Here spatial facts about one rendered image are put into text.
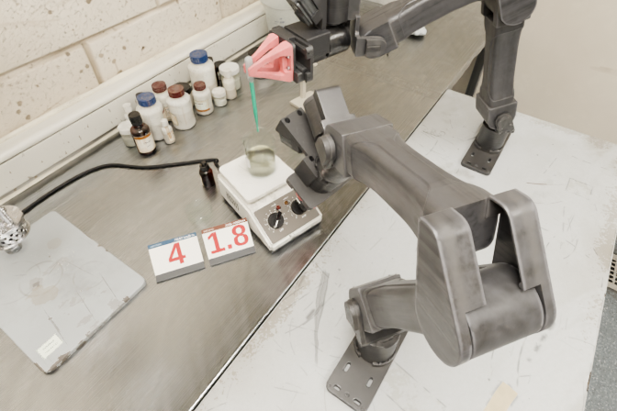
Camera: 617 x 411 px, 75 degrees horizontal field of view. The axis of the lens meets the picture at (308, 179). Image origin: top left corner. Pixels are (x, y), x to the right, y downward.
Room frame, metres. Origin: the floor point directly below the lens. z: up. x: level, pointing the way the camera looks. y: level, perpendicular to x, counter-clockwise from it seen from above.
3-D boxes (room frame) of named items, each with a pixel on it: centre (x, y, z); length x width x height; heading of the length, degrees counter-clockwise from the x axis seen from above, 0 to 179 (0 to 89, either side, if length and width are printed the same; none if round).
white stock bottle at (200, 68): (0.99, 0.30, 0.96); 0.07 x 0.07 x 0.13
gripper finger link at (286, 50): (0.62, 0.07, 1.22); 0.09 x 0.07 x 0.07; 127
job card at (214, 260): (0.46, 0.16, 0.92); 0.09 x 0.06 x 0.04; 111
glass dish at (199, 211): (0.54, 0.23, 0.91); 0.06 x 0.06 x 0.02
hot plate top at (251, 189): (0.58, 0.11, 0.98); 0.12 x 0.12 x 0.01; 38
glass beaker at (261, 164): (0.60, 0.10, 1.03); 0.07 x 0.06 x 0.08; 169
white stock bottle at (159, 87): (0.89, 0.38, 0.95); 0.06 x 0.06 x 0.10
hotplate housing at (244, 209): (0.57, 0.09, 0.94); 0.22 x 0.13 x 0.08; 38
